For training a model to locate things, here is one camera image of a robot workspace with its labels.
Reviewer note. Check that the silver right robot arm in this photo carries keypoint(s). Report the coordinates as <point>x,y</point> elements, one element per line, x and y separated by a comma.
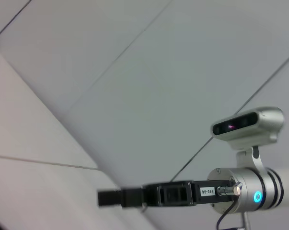
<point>266,189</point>

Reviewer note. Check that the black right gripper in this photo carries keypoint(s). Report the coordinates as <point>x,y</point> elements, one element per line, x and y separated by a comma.
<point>211,191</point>

